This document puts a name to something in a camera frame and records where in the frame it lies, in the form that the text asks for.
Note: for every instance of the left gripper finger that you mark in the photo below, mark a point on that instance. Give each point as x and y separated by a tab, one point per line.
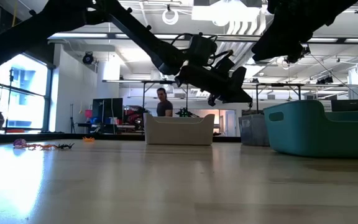
239	90

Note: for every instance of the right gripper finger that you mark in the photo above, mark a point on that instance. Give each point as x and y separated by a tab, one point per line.
267	48

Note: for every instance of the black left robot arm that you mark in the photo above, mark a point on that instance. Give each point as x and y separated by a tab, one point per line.
26	34

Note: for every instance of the grey translucent plastic bin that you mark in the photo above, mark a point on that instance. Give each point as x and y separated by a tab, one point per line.
253	130

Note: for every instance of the person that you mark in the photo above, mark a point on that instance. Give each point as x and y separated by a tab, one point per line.
164	109

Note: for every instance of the white plastic bin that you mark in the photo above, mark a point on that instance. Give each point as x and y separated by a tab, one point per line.
179	133

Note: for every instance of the black ceiling spotlight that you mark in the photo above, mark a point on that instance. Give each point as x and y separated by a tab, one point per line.
88	59
325	80

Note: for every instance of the teal plastic bin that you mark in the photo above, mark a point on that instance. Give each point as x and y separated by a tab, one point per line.
306	137

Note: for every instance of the black computer monitor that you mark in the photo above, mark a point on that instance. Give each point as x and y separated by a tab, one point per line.
108	109
351	105

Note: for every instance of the orange plastic spider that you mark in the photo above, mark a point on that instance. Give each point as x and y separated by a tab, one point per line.
39	147
89	139

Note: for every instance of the overhead LED light bar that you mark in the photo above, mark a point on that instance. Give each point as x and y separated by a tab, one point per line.
82	35

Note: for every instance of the black tripod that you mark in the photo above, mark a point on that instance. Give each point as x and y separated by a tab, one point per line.
72	119

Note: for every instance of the black plastic spider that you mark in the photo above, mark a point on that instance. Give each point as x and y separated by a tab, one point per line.
63	147

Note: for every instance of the black pole stand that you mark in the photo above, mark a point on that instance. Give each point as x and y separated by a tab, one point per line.
10	74

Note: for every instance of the purple plastic witch hat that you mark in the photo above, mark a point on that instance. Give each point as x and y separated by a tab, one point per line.
20	143

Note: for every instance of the black background rig frame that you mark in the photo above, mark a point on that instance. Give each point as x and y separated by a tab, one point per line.
278	84
160	82

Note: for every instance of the black window frame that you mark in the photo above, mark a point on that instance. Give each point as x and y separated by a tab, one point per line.
48	102

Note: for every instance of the black aluminium rig frame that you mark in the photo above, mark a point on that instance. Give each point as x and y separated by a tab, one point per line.
42	137

